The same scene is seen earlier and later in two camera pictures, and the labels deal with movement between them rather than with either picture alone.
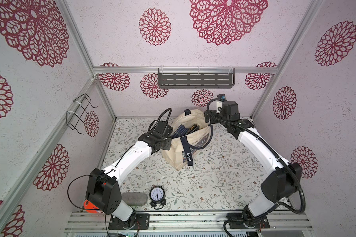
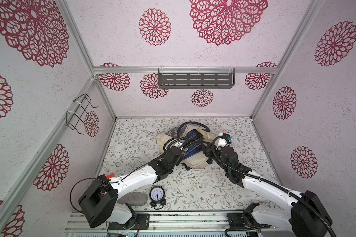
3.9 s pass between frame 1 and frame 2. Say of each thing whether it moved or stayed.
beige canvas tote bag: moved
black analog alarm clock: stayed
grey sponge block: stayed
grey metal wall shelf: stayed
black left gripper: moved
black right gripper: moved
